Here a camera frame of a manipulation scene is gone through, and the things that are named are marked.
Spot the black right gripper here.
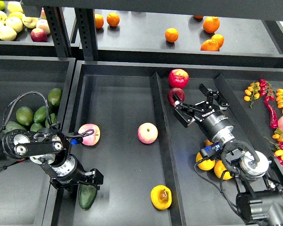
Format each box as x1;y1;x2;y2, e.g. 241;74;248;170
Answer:
173;84;233;141

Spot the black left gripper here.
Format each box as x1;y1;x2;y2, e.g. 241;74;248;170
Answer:
50;154;104;192

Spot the dark green avocado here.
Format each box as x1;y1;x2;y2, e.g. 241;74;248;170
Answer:
78;184;98;210

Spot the yellow pear brown stem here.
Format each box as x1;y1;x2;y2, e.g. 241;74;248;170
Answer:
150;185;172;210

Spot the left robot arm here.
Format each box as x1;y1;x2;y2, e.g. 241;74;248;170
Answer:
0;91;104;190

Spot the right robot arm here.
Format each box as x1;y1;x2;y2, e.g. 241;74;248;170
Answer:
169;84;283;226

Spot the yellow pear middle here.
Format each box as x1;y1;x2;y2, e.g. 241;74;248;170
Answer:
204;139;214;147

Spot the yellow pear left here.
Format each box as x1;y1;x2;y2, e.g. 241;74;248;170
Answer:
195;152;216;171

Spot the green avocado top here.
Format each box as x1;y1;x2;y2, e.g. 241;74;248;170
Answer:
48;88;62;107

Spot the dark avocado lying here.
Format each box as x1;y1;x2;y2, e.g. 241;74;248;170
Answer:
3;121;27;134

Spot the dark red apple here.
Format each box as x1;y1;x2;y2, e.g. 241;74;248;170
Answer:
167;88;185;106

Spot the pink apple left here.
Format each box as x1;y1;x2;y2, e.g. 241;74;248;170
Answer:
78;123;100;146

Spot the pink apple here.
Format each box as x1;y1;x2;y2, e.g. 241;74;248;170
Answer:
137;122;158;144
78;123;100;146

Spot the bright red apple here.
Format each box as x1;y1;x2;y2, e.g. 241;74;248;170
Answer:
168;69;189;89

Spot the black centre tray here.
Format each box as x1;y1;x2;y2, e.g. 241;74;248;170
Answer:
42;60;283;226

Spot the black tray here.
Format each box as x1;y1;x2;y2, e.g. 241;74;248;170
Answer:
0;56;75;226
42;60;283;226

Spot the orange cherry tomato vine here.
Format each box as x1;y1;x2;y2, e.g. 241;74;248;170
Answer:
243;81;261;108

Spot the pink apple centre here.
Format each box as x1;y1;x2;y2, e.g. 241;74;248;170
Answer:
137;122;158;144

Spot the orange front right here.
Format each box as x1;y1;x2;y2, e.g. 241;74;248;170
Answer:
200;39;219;51

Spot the red chili pepper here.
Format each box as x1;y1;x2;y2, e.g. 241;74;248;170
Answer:
264;97;278;129

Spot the orange small right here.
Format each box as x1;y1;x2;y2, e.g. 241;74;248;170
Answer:
211;34;225;47

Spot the black left tray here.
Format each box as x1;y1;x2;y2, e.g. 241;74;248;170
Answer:
0;56;75;226

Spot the orange centre shelf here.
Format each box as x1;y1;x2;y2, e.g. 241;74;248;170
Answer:
165;28;179;43

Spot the large orange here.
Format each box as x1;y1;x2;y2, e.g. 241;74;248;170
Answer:
203;16;220;33

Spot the orange on shelf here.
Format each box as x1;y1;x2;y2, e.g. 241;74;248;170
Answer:
106;12;120;27

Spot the red apple on shelf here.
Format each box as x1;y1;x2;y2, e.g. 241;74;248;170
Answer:
30;28;48;42

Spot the pale yellow apple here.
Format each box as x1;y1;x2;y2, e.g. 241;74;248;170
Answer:
0;26;17;41

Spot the orange behind post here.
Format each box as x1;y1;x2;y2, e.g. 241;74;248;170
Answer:
94;14;104;29

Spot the black shelf post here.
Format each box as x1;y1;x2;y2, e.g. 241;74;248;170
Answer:
75;8;99;61

